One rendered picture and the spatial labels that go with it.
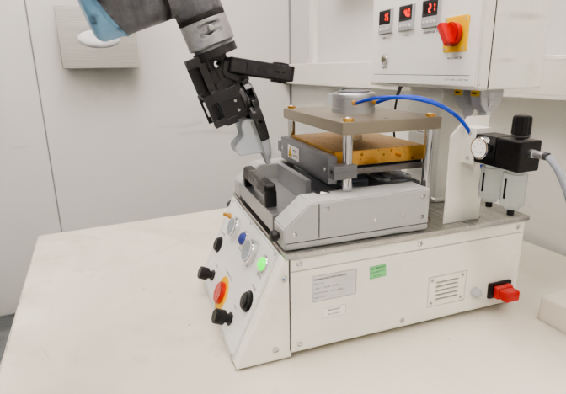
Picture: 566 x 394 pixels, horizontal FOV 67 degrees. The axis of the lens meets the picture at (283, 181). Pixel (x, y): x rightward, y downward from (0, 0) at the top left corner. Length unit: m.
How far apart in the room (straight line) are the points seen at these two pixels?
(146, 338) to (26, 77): 1.55
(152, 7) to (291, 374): 0.57
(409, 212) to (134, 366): 0.49
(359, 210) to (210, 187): 1.68
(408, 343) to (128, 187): 1.70
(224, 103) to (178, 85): 1.49
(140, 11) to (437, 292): 0.65
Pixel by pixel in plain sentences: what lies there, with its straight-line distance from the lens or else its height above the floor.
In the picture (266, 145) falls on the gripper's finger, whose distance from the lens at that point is 0.72.
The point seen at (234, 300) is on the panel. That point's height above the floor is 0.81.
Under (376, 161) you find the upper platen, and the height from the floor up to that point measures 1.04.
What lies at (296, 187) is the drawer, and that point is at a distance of 0.75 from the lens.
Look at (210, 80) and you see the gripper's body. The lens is 0.70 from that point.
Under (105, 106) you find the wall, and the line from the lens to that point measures 2.15.
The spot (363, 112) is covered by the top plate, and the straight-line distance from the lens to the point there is 0.77.
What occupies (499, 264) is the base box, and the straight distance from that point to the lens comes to 0.87.
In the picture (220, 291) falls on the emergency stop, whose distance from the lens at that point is 0.80.
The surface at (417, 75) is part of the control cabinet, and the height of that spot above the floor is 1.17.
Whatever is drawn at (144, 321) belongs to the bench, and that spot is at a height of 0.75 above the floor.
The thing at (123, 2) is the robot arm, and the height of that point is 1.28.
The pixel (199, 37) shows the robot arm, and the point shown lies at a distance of 0.68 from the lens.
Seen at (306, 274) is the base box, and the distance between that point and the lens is 0.65.
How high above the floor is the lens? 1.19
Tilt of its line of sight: 15 degrees down
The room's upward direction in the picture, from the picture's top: 1 degrees counter-clockwise
